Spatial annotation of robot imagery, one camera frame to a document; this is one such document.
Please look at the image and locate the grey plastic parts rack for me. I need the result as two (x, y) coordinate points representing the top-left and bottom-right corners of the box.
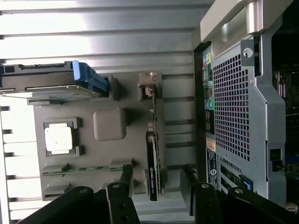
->
(26, 72), (169, 203)

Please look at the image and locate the green ram stick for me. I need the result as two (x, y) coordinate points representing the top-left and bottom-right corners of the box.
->
(43, 165), (124, 175)

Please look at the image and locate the silver cpu chip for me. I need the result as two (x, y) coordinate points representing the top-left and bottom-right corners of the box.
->
(44, 122), (77, 156)

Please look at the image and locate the hard disk in blue carrier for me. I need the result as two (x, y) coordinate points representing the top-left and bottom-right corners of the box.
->
(0, 60), (110, 99)

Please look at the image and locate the open grey pc case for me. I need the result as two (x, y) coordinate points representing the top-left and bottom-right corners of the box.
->
(192, 0), (299, 212)

